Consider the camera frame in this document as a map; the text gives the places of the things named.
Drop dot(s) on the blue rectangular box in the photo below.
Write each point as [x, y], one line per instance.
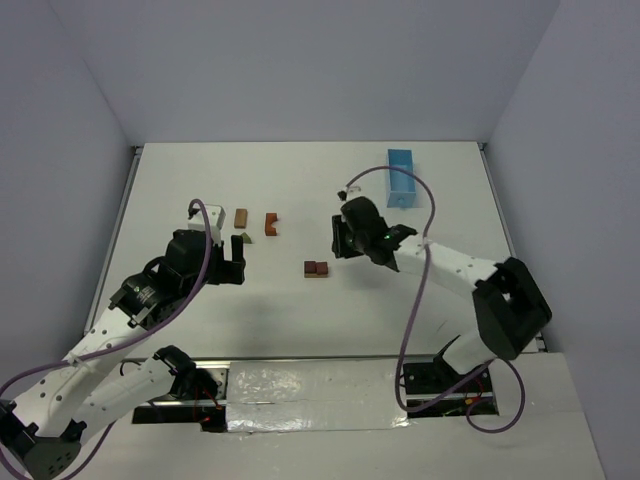
[401, 186]

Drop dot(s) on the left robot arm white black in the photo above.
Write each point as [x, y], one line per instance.
[45, 427]

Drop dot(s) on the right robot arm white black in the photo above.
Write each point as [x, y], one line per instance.
[509, 308]

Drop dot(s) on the silver tape patch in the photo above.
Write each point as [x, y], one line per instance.
[313, 395]

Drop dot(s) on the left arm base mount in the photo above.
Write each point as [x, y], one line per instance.
[199, 399]

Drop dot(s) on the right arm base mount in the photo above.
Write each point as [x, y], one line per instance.
[420, 384]

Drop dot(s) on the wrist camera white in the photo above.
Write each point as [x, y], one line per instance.
[202, 217]
[349, 192]

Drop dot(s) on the orange arch block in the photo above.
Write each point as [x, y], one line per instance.
[271, 218]

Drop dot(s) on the red brown square block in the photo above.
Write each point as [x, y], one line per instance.
[310, 267]

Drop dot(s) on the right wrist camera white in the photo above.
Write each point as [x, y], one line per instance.
[349, 192]

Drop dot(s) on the light brown rectangular block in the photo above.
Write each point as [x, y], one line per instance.
[240, 219]

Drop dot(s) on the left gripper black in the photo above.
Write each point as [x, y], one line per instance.
[226, 270]

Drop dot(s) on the green triangular block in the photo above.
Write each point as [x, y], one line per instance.
[246, 237]

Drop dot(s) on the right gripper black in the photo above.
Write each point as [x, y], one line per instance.
[338, 237]

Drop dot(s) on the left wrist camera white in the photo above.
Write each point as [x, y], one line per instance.
[202, 217]

